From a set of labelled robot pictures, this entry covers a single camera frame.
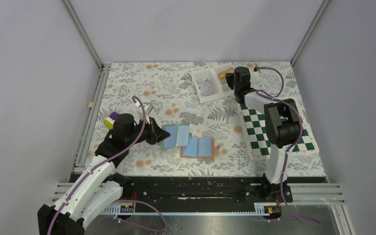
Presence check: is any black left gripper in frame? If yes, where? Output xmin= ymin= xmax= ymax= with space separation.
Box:
xmin=126 ymin=116 xmax=170 ymax=146

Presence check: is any gold card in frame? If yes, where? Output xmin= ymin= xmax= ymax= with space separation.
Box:
xmin=217 ymin=66 xmax=235 ymax=83

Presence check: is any white VIP credit card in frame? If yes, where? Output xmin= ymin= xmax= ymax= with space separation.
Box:
xmin=197 ymin=79 xmax=214 ymax=96

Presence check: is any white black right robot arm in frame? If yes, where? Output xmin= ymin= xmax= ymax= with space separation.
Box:
xmin=224 ymin=67 xmax=304 ymax=204

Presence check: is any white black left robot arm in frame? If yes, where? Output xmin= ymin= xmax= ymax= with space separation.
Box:
xmin=37 ymin=114 xmax=171 ymax=235

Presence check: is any white two-compartment plastic bin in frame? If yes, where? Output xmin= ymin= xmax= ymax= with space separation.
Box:
xmin=191 ymin=63 xmax=234 ymax=103

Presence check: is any green white chessboard mat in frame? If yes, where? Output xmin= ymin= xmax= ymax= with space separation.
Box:
xmin=236 ymin=96 xmax=319 ymax=161

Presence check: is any purple white green block stack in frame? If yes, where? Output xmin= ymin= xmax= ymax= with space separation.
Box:
xmin=103 ymin=112 xmax=118 ymax=129

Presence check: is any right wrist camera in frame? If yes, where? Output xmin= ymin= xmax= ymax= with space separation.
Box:
xmin=249 ymin=67 xmax=261 ymax=88

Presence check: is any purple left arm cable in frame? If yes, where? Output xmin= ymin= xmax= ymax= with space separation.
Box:
xmin=46 ymin=95 xmax=168 ymax=235

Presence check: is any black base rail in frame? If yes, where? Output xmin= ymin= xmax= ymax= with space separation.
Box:
xmin=68 ymin=175 xmax=292 ymax=216

